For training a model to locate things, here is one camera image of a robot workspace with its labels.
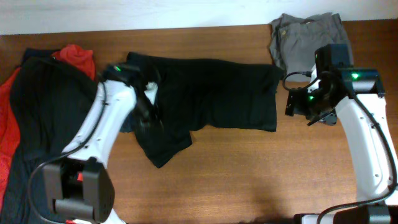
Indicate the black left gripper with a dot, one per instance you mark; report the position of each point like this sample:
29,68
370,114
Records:
157,117

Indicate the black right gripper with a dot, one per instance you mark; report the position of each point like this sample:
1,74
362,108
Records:
296,104

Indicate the black shorts with white logo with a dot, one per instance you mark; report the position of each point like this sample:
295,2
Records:
193,93

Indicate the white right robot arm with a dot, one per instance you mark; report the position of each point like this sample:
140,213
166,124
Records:
356,97

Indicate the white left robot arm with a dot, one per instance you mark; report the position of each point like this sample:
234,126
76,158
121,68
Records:
77,184

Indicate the folded grey shorts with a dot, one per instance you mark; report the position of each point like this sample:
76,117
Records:
295,40

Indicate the red mesh garment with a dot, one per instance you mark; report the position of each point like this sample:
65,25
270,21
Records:
10,135

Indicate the dark grey t-shirt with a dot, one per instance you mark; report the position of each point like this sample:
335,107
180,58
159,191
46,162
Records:
50,99

